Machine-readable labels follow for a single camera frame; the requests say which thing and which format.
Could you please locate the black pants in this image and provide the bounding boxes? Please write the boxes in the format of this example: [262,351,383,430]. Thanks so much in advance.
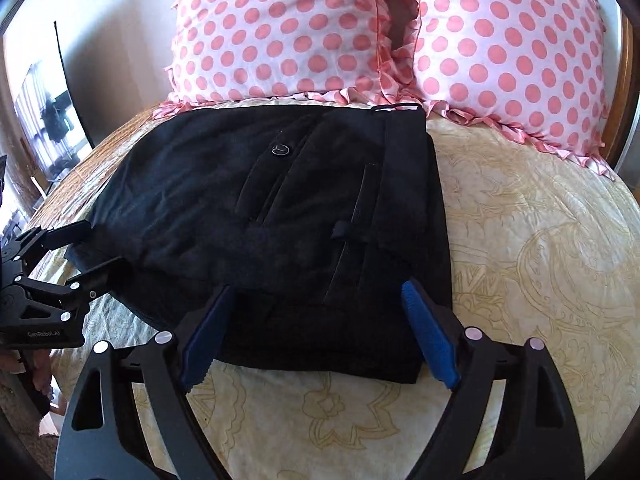
[66,104,452,384]

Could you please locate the left pink polka dot pillow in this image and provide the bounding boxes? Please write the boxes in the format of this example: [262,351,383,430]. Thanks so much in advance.
[154,0,405,117]

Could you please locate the right pink polka dot pillow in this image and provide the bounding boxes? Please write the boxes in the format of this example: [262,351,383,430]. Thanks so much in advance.
[390,0,613,177]

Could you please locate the pink polka dot pillow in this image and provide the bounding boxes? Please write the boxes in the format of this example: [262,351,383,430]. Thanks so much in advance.
[154,0,405,117]
[390,0,613,177]

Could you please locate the wall mirror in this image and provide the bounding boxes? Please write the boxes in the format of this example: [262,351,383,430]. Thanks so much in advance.
[2,21,93,202]

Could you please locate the person's left hand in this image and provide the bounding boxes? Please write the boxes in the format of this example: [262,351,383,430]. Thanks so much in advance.
[1,348,66,418]

